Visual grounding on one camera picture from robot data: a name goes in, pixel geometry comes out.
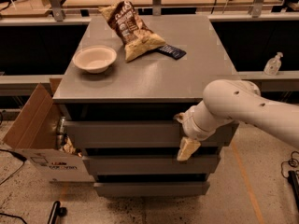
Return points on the metal railing post middle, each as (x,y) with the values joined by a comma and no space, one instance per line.
(156,7)

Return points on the grey drawer cabinet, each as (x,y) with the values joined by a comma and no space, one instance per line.
(151,87)

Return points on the dark blue flat packet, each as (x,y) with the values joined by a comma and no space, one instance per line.
(171,51)

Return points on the metal railing post left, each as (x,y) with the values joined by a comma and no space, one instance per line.
(57,11)

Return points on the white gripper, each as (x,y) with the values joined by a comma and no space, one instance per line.
(191,125)

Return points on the brown chip bag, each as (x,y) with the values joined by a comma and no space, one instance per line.
(135,35)

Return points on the clear hand sanitizer bottle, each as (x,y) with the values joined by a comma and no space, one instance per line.
(273,65)

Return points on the open cardboard box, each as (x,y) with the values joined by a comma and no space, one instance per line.
(34,135)

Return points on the grey middle drawer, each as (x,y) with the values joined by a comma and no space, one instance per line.
(150,165)

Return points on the grey top drawer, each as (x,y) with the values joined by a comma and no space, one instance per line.
(117,134)

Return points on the grey drawer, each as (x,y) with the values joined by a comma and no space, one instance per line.
(117,134)
(150,165)
(151,189)

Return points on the metal can in box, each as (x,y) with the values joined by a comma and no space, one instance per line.
(60,126)

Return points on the grey bottom drawer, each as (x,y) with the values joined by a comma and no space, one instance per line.
(151,189)

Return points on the white paper bowl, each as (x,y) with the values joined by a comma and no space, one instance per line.
(94,59)

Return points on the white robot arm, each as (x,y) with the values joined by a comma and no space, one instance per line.
(225,101)

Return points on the black floor stand base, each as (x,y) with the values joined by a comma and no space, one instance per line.
(56,213)

